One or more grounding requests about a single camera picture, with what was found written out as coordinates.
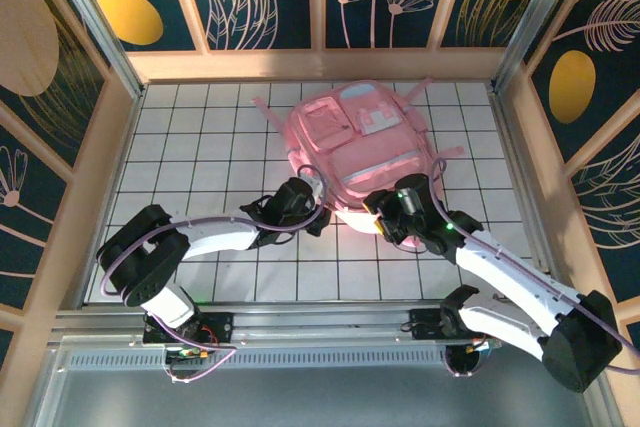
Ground aluminium side rail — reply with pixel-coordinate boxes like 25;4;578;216
487;81;556;298

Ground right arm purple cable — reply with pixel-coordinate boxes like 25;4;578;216
428;156;640;378

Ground pink school backpack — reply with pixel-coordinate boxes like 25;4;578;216
249;77;466;248

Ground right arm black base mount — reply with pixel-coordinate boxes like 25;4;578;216
407;307;501;343

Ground small electronics board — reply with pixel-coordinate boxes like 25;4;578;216
464;336;501;353
166;345;221;363

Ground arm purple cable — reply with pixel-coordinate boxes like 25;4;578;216
428;156;640;378
99;164;329;383

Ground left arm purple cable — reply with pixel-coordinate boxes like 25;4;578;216
99;164;329;383

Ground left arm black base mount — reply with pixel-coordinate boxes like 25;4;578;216
142;311;236;346

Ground long aluminium mounting rail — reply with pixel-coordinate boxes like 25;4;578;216
47;300;594;348

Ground aluminium corner post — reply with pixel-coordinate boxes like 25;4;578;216
37;0;147;98
492;0;586;93

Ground slotted grey metal strip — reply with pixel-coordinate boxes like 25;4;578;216
64;350;451;369

